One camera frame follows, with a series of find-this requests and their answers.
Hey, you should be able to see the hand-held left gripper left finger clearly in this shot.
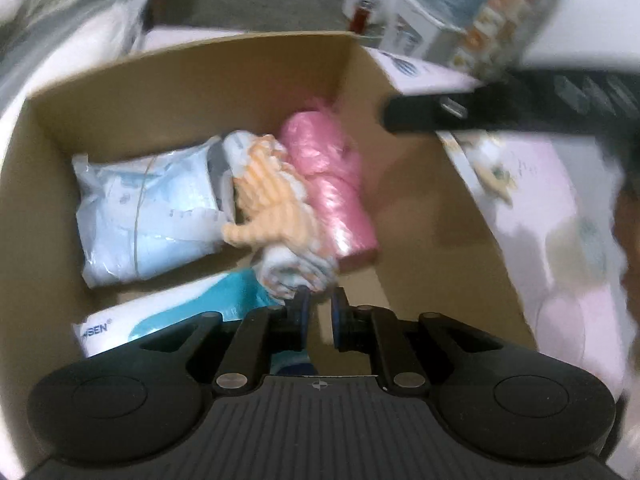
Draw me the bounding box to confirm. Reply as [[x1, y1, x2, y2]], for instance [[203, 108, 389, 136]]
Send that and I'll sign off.
[[137, 287, 313, 396]]

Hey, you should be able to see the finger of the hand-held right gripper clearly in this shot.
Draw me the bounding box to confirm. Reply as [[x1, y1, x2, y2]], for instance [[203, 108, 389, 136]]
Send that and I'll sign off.
[[382, 91, 493, 136]]

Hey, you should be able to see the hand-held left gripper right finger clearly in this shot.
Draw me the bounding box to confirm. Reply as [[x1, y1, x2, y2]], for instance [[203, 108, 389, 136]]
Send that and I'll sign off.
[[330, 287, 506, 396]]

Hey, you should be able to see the orange striped knit glove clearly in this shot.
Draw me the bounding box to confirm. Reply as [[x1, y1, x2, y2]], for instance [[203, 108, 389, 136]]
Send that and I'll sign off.
[[222, 132, 341, 306]]

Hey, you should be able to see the pink plastic bag roll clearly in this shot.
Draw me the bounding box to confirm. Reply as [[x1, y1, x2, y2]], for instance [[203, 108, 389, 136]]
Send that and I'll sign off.
[[277, 110, 381, 263]]

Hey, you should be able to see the white teal tissue pack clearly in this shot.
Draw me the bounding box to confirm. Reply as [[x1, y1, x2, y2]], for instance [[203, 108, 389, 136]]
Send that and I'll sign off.
[[72, 267, 281, 361]]

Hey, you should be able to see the light blue face mask pack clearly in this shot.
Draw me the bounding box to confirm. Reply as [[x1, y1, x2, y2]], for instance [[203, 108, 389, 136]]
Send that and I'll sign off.
[[72, 135, 241, 288]]

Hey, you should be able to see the brown cardboard box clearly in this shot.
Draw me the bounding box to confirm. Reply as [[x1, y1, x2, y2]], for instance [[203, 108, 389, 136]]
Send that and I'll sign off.
[[0, 30, 538, 480]]

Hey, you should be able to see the person's right forearm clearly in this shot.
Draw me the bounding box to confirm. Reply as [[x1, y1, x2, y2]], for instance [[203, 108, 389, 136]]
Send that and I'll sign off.
[[612, 180, 640, 311]]

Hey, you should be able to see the white water dispenser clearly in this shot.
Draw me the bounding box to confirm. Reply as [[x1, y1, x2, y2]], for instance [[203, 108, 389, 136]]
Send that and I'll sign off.
[[380, 0, 466, 63]]

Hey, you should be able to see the patterned orange white box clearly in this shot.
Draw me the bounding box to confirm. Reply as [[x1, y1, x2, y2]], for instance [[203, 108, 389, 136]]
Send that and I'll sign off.
[[450, 0, 568, 83]]

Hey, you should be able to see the plastic bag with red can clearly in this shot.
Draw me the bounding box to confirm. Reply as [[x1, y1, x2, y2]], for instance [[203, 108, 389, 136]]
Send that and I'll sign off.
[[342, 0, 396, 36]]

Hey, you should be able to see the clear plastic container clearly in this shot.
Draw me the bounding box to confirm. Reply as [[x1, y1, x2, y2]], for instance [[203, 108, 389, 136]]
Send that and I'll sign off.
[[545, 205, 626, 306]]

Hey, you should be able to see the white blanket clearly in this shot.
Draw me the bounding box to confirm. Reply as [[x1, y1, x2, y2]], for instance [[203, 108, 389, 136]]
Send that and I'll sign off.
[[0, 0, 151, 121]]

